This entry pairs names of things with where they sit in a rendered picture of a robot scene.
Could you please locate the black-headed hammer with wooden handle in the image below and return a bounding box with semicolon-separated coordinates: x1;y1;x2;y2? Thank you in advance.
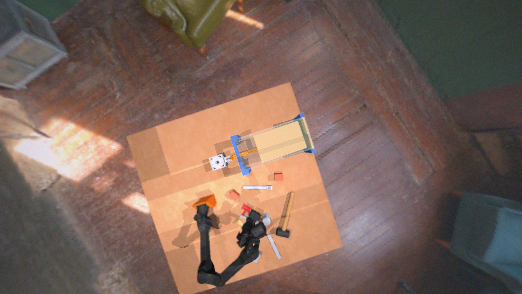
276;192;295;238

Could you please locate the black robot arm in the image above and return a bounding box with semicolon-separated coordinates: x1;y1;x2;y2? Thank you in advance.
193;204;267;287

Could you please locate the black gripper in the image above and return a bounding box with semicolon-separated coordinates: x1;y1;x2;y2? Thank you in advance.
236;210;261;240

